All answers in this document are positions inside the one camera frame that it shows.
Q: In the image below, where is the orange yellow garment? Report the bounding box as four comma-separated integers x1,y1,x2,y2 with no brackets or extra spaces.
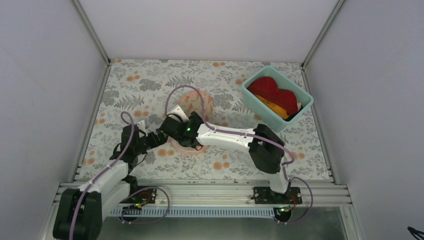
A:
254,94,289,120

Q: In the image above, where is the floral pink laundry bag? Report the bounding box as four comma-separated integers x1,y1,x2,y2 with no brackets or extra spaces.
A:
164,91,215,156

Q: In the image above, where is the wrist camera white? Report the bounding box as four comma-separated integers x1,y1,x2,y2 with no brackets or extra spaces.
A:
166,105,189,123
136,120,147,136

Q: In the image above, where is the aluminium rail frame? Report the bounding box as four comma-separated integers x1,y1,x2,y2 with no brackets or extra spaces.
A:
39,180,365,240

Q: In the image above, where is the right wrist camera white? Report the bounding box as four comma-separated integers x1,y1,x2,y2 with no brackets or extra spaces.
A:
166,105,189,123

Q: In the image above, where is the teal plastic basket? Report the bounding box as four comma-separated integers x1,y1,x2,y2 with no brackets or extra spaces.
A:
241,65,314,132

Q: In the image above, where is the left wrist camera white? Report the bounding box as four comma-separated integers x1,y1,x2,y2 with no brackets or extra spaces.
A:
136,120,147,136

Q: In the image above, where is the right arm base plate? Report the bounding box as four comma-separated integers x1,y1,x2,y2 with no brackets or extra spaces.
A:
250,186,303,205

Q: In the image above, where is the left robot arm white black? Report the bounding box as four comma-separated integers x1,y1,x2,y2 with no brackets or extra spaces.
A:
52,125,168,240

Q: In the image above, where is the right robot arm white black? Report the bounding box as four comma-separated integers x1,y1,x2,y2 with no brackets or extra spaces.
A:
159,111,291,204

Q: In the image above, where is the floral patterned table mat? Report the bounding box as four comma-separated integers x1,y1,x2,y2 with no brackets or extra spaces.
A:
78,58,332,181

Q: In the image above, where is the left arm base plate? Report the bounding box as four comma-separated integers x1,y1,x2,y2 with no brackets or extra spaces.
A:
129,188,157,209

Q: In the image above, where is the red bra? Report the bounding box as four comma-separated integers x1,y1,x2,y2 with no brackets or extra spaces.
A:
247,76,302,118

